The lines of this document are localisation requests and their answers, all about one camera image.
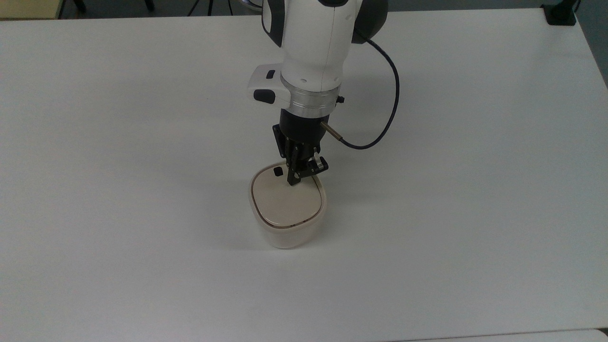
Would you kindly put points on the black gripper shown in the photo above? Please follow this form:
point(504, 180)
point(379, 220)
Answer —
point(301, 128)

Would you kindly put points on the beige plastic trash bin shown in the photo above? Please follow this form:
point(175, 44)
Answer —
point(289, 209)

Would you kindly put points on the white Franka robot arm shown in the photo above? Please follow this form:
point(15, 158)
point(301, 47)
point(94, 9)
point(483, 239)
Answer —
point(313, 47)

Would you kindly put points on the black tripod legs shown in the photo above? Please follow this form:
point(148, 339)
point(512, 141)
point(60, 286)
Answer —
point(209, 5)

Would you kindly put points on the black table corner clamp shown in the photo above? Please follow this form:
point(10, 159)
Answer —
point(560, 15)

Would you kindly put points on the yellow wooden furniture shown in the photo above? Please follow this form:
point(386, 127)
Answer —
point(28, 8)

